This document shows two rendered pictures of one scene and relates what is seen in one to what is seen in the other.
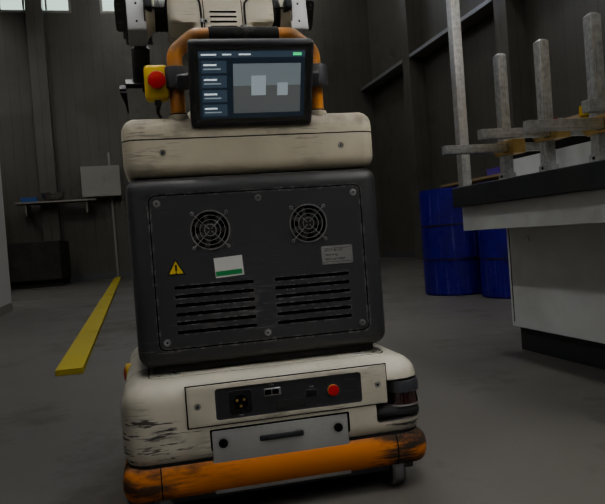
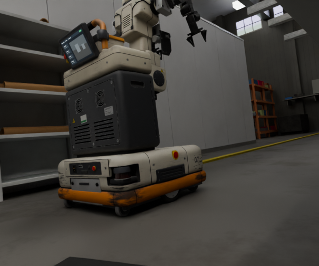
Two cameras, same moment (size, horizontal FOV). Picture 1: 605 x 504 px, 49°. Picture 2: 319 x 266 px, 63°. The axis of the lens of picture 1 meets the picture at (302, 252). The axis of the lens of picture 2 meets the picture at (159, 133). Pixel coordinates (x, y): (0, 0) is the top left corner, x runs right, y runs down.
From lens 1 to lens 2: 1.58 m
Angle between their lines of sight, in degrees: 56
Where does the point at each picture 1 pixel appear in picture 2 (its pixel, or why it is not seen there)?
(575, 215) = not seen: outside the picture
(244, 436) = (76, 182)
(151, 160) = (67, 84)
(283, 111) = (88, 55)
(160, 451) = (61, 182)
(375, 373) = (104, 163)
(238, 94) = (75, 53)
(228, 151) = (80, 75)
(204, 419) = (67, 173)
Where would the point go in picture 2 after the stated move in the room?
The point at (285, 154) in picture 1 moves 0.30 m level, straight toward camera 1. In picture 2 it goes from (93, 72) to (30, 67)
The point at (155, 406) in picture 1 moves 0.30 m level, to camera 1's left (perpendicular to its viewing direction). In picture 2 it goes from (60, 167) to (49, 166)
